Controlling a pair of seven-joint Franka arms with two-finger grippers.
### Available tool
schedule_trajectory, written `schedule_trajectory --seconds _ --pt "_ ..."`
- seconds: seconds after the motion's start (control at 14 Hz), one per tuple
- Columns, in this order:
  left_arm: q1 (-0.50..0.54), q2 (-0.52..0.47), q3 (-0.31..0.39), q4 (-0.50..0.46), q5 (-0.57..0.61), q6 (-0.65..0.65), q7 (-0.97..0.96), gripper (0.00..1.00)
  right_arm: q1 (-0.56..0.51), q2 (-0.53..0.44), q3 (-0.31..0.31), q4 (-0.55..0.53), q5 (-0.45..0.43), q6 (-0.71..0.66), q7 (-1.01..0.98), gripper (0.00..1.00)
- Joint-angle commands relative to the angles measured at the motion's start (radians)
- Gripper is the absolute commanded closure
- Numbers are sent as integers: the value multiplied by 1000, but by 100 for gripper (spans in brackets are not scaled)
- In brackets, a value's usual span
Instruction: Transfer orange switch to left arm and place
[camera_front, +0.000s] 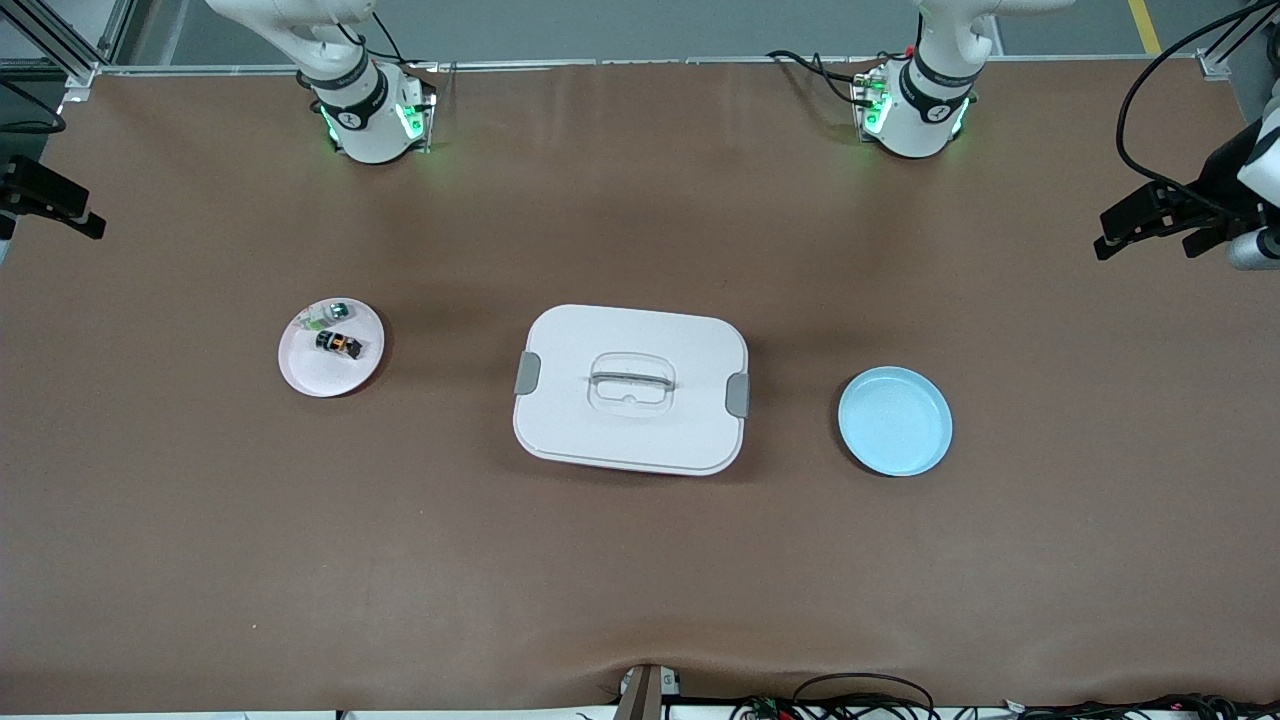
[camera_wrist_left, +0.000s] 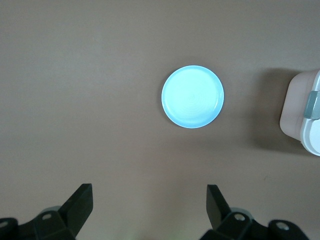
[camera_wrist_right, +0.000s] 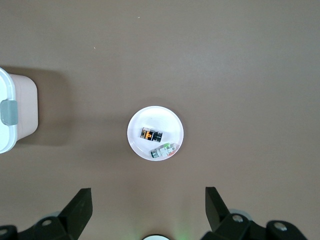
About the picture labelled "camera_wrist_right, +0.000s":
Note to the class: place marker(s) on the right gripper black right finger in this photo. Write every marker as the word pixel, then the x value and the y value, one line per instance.
pixel 225 225

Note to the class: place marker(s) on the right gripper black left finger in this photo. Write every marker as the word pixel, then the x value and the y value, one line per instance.
pixel 70 220

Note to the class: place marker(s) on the orange and black switch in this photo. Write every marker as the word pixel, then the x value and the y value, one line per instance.
pixel 150 135

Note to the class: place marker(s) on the white lidded storage box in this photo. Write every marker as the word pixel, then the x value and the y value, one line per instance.
pixel 25 107

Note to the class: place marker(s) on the round pink plate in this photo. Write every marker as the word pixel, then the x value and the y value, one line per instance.
pixel 155 120

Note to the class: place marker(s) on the green and white switch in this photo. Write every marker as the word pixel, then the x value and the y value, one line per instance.
pixel 162 151

